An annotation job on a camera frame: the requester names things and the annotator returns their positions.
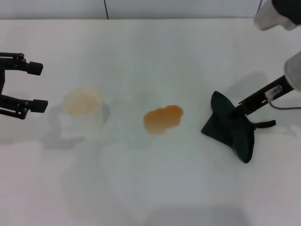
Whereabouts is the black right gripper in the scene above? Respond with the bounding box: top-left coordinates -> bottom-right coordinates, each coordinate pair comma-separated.
231,74 -> 295,130

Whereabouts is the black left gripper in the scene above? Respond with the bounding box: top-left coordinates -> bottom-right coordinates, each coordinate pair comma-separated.
0,52 -> 49,121

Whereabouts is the dark blue rag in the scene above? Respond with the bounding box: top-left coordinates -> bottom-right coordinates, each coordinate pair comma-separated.
200,90 -> 256,164

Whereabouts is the white paper cup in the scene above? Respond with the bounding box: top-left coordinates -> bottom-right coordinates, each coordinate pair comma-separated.
61,85 -> 106,139

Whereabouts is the brown water stain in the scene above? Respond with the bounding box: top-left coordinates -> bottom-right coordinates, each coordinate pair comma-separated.
143,105 -> 184,137

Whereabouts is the grey right gripper cable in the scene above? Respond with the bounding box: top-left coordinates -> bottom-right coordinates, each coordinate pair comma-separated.
265,85 -> 301,111

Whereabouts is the right wrist camera housing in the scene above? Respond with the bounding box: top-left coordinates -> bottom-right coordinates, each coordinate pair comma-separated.
253,0 -> 301,31

